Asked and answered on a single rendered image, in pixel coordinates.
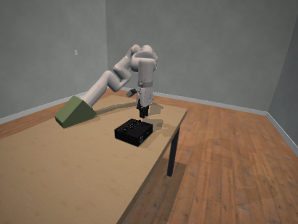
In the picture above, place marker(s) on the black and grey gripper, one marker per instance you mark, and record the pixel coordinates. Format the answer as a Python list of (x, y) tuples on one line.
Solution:
[(144, 99)]

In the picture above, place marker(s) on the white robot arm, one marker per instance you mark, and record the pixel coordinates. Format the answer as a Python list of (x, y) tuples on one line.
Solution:
[(145, 70)]

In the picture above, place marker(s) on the black lighting desk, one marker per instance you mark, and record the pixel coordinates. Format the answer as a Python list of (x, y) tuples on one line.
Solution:
[(135, 132)]

